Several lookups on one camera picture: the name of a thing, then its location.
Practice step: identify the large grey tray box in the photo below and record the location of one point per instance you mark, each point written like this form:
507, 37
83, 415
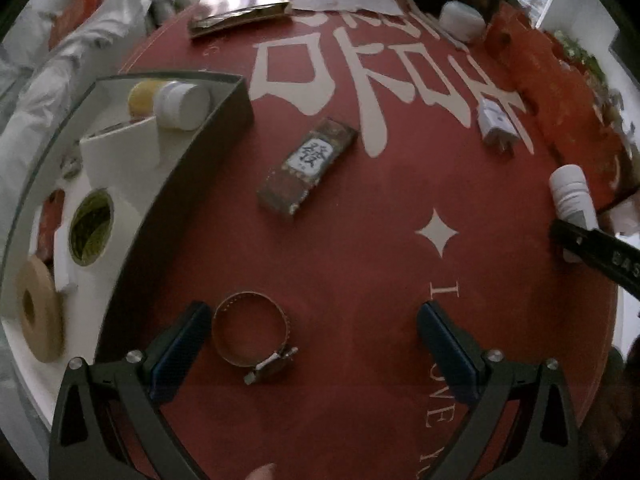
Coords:
165, 220

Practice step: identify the sofa with white cover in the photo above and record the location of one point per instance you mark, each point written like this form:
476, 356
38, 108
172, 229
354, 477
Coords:
100, 25

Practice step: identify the dark patterned small box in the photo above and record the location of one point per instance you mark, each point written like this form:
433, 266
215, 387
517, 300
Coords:
310, 165

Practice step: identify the orange printed carton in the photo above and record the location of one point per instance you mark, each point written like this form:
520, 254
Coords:
580, 135

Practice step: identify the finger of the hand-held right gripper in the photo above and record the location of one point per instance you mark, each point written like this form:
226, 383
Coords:
600, 255

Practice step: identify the white charger plug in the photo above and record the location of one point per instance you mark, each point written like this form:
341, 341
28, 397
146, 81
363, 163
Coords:
495, 127

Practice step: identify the white tape roll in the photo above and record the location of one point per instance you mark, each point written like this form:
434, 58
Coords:
122, 215

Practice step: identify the brown paper tape roll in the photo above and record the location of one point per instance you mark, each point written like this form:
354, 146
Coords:
47, 330

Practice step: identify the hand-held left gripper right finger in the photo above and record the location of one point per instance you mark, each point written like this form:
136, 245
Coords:
450, 355

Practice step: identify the potted green plants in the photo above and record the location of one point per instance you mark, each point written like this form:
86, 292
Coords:
580, 55

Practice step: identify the small orange box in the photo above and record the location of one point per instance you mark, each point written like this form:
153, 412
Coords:
50, 225

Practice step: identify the white round jar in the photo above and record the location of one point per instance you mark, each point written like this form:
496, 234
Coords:
462, 20

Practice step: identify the red cushion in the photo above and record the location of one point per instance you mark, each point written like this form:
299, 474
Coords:
75, 15

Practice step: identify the brown flat box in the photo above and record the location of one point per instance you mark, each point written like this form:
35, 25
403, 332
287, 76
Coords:
235, 2

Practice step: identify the white bottle with yellow label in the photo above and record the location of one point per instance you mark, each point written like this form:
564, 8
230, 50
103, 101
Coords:
180, 105

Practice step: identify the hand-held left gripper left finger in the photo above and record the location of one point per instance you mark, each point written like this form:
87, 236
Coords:
180, 355

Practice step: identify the person's left hand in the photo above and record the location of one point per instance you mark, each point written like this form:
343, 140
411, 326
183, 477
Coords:
261, 472

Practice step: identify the plain white bottle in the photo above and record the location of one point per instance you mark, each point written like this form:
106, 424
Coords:
570, 190

